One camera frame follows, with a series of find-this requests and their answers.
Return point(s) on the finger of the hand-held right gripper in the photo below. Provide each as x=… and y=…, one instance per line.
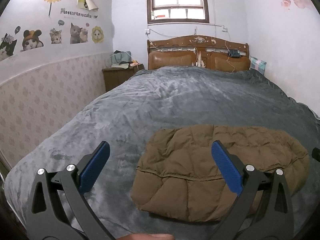
x=317, y=154

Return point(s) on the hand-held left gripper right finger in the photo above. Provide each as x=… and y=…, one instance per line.
x=226, y=167

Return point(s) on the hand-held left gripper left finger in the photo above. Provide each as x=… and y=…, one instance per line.
x=95, y=167

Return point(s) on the brown puffer jacket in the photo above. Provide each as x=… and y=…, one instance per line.
x=187, y=155

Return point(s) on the person's left hand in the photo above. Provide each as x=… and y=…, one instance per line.
x=150, y=237

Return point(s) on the grey plush blanket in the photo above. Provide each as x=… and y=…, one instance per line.
x=150, y=100

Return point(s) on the dark wooden nightstand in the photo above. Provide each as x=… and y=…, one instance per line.
x=115, y=77

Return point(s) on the checked pillow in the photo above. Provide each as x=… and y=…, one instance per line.
x=258, y=65

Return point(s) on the small orange object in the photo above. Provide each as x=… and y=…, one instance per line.
x=136, y=63

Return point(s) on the pale green bag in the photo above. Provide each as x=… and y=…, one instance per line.
x=120, y=58

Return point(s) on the black device on headboard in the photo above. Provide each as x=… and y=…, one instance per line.
x=235, y=53

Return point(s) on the wooden bed headboard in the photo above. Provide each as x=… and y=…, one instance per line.
x=170, y=60

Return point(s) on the yellow flower cat sticker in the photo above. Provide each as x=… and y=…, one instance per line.
x=97, y=35

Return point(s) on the small tabby kitten sticker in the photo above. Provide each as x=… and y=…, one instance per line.
x=56, y=37

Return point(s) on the cat in bear hat sticker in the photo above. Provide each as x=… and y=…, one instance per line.
x=31, y=42

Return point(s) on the dark speech bubble sticker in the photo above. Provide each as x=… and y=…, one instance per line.
x=17, y=29
x=61, y=23

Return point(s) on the black and white cat sticker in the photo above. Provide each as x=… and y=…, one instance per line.
x=7, y=47

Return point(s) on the grey cat wall sticker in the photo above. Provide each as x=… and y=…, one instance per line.
x=76, y=32

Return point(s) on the dark lettering wall sticker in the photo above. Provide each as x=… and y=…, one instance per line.
x=75, y=13

